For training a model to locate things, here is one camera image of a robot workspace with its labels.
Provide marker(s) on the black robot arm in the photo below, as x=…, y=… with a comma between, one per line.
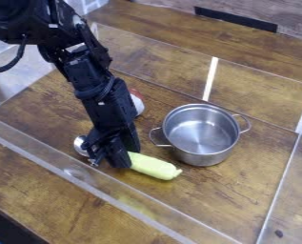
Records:
x=49, y=24

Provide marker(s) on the stainless steel pot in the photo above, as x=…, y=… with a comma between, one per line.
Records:
x=201, y=132

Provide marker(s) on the clear acrylic enclosure panel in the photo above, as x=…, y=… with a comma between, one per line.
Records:
x=180, y=59

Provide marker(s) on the black wall baseboard strip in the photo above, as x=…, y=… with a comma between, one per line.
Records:
x=237, y=19

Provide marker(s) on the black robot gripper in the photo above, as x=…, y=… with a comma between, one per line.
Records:
x=113, y=114

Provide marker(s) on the white red toy mushroom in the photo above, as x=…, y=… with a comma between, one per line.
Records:
x=138, y=100

